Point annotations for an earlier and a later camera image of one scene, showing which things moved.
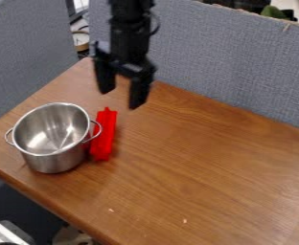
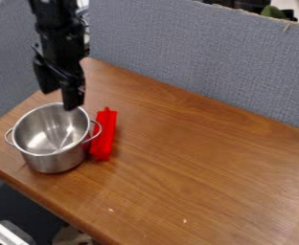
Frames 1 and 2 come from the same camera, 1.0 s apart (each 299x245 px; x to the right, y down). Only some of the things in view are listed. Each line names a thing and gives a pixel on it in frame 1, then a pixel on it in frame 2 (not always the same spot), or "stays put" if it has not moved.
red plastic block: (103, 144) stays put
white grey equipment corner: (3, 232) stays put
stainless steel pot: (48, 134) stays put
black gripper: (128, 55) -> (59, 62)
